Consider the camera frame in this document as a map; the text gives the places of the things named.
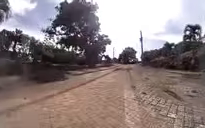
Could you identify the thin pole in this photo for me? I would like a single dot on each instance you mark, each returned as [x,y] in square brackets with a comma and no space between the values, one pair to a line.
[113,52]

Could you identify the small round tree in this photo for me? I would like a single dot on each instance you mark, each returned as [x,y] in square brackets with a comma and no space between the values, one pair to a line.
[127,55]

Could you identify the red brick paved road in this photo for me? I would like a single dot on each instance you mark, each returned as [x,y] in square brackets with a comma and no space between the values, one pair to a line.
[100,100]

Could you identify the large dark broad tree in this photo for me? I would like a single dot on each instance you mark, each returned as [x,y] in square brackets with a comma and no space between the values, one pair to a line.
[80,30]

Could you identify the utility pole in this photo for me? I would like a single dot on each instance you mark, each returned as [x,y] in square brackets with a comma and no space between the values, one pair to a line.
[141,43]

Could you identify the dark low bush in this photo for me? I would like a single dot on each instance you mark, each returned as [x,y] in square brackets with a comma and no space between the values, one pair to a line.
[43,73]

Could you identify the roadside bushes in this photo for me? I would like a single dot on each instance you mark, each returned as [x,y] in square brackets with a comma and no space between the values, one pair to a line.
[176,61]

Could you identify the grey kerbed sidewalk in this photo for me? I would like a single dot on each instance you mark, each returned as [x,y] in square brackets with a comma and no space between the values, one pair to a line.
[30,93]

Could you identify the cracked grey pavement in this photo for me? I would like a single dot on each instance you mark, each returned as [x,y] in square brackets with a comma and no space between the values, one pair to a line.
[190,75]

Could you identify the row of trees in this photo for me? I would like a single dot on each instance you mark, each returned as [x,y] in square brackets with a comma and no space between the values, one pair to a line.
[10,41]

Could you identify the small palm tree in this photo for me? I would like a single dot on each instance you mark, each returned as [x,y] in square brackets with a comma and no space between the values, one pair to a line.
[192,33]

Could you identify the grass verge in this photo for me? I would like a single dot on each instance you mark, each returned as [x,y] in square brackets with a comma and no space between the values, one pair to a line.
[3,66]

